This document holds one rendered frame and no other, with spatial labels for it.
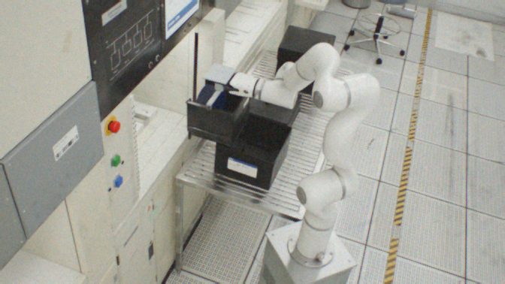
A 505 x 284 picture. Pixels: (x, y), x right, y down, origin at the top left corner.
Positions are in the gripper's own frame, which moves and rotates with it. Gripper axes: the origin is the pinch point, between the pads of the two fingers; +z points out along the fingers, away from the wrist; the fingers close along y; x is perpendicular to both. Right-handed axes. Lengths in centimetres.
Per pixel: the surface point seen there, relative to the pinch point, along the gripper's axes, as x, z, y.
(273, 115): -39, -17, 36
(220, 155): -37.7, -4.1, -4.3
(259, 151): -48, -16, 18
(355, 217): -125, -74, 69
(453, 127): -124, -132, 200
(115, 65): 29, 15, -50
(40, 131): 30, 14, -85
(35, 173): 20, 14, -89
